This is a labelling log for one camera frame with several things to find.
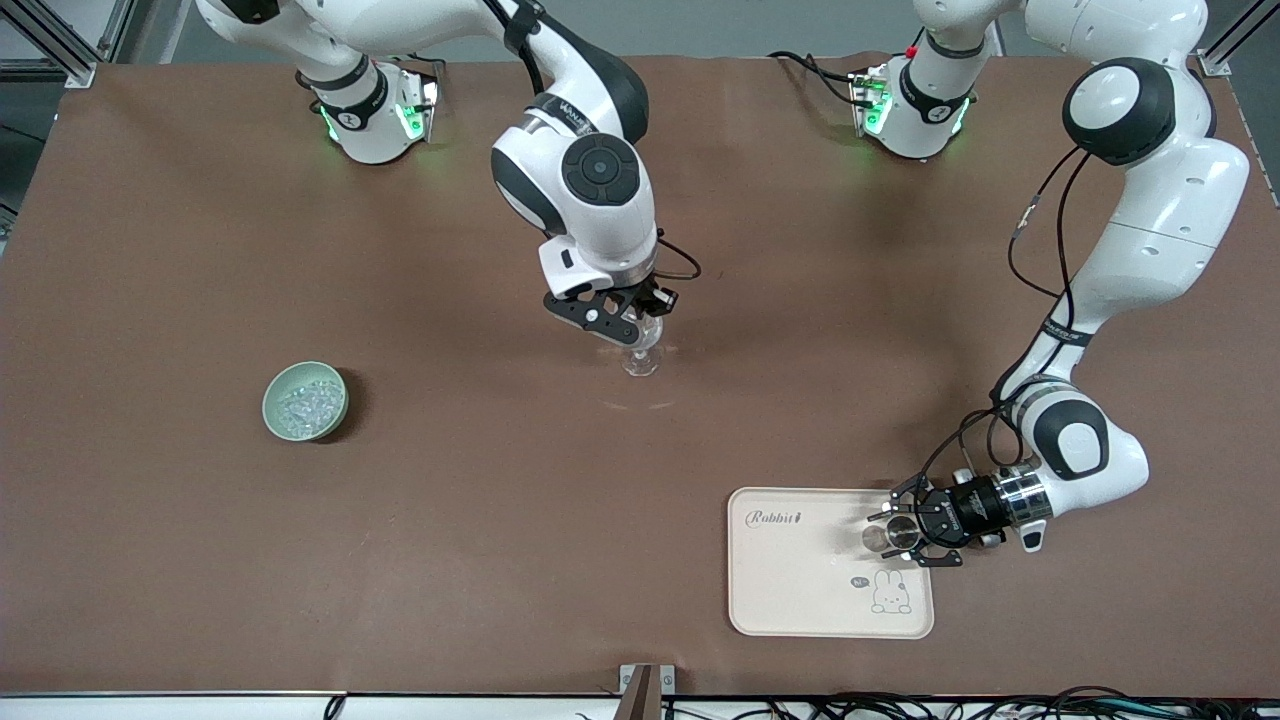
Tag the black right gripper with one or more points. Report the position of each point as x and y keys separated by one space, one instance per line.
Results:
x=640 y=295

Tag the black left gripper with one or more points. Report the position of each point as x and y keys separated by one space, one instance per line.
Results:
x=966 y=508

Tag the clear ice cubes pile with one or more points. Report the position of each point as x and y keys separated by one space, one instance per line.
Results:
x=308 y=405

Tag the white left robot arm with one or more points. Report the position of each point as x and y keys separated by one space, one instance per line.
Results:
x=1170 y=200

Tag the clear wine glass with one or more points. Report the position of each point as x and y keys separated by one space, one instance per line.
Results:
x=640 y=362

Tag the beige rabbit print tray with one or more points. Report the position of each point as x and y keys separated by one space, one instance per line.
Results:
x=800 y=580

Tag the brown table cover mat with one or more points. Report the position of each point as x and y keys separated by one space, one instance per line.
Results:
x=500 y=550

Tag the pale green ceramic bowl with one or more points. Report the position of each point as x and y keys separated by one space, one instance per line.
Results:
x=275 y=415

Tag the brown post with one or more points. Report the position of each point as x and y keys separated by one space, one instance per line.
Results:
x=642 y=700

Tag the silver metal bracket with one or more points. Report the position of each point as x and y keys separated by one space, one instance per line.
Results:
x=628 y=680

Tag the aluminium frame post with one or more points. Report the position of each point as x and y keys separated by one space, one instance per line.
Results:
x=80 y=72
x=1215 y=62

